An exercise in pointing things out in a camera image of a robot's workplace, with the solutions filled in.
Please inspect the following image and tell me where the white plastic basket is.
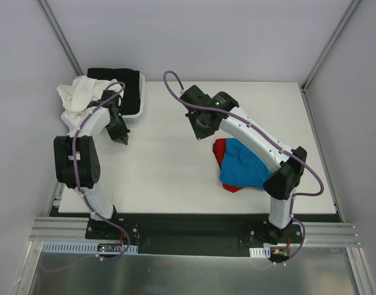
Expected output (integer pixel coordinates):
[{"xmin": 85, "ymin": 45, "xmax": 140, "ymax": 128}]
[{"xmin": 115, "ymin": 68, "xmax": 146, "ymax": 124}]

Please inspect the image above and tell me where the red t shirt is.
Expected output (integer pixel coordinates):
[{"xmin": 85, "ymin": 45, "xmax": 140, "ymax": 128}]
[{"xmin": 212, "ymin": 138, "xmax": 246, "ymax": 193}]

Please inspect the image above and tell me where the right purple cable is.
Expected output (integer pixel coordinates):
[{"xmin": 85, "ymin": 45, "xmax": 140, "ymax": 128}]
[{"xmin": 162, "ymin": 70, "xmax": 326, "ymax": 267}]

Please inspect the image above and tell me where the white cable duct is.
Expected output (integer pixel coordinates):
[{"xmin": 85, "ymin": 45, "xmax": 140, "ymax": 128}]
[
  {"xmin": 42, "ymin": 242, "xmax": 138, "ymax": 255},
  {"xmin": 249, "ymin": 246, "xmax": 271, "ymax": 259}
]

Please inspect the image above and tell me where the blue t shirt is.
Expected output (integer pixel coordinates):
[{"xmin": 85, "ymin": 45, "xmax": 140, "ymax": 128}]
[{"xmin": 219, "ymin": 138, "xmax": 271, "ymax": 190}]

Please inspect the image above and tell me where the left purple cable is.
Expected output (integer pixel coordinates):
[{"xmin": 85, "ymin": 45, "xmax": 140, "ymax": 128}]
[{"xmin": 39, "ymin": 81, "xmax": 137, "ymax": 273}]

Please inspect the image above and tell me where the left white cable duct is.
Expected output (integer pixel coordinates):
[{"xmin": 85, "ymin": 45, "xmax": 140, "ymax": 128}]
[{"xmin": 42, "ymin": 242, "xmax": 138, "ymax": 255}]

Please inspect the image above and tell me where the aluminium rail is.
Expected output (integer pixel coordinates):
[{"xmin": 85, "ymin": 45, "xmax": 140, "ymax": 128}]
[{"xmin": 28, "ymin": 217, "xmax": 362, "ymax": 248}]

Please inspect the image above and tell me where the right white cable duct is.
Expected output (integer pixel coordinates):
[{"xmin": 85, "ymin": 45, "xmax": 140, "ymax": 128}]
[{"xmin": 249, "ymin": 246, "xmax": 271, "ymax": 259}]

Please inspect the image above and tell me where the black t shirt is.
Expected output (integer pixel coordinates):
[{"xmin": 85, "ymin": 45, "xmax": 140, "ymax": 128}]
[{"xmin": 86, "ymin": 67, "xmax": 142, "ymax": 116}]

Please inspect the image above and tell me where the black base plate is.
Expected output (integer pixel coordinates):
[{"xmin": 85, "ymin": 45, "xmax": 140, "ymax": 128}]
[{"xmin": 85, "ymin": 213, "xmax": 302, "ymax": 257}]

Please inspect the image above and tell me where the white t shirt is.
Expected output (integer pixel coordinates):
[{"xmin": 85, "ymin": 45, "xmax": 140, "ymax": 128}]
[{"xmin": 57, "ymin": 76, "xmax": 124, "ymax": 132}]

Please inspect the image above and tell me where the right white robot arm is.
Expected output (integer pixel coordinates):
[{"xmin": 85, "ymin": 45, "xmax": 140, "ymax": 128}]
[{"xmin": 180, "ymin": 85, "xmax": 307, "ymax": 245}]

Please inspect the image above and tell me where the purple cable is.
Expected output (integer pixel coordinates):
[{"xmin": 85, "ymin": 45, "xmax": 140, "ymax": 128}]
[
  {"xmin": 162, "ymin": 70, "xmax": 326, "ymax": 267},
  {"xmin": 39, "ymin": 81, "xmax": 137, "ymax": 273}
]

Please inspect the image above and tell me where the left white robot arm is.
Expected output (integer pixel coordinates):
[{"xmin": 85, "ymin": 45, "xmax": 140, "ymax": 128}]
[{"xmin": 54, "ymin": 90, "xmax": 130, "ymax": 239}]

